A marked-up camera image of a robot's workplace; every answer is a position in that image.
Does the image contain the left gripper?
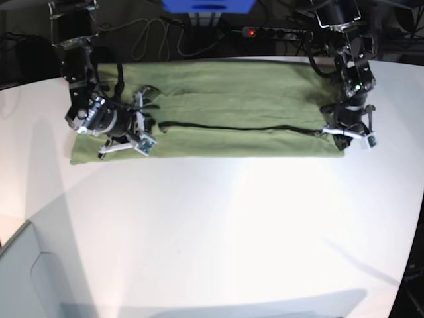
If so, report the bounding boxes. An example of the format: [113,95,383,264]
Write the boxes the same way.
[320,103,376,151]

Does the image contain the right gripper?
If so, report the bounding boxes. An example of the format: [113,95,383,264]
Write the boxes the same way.
[97,85,160,159]

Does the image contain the green T-shirt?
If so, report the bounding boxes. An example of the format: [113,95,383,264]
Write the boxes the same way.
[69,62,347,166]

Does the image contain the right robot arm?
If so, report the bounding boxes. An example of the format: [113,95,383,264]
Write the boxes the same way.
[48,1,157,159]

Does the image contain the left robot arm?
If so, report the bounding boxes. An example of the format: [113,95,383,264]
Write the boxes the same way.
[305,1,377,150]

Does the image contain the blue box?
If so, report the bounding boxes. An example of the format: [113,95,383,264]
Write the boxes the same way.
[162,0,256,14]

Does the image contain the black power strip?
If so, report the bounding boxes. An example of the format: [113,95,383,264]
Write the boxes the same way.
[241,26,307,42]

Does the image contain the grey cabinet corner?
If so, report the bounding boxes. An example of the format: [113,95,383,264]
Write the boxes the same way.
[1,221,66,317]

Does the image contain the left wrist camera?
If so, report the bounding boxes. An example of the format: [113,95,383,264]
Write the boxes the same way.
[360,132,378,151]

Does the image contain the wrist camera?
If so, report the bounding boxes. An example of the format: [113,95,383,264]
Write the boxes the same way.
[133,132,157,157]
[360,132,378,151]

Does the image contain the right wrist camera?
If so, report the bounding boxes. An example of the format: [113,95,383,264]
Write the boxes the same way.
[133,132,157,157]

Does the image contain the grey looped cable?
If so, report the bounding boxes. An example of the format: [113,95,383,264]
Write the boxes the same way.
[131,16,229,61]

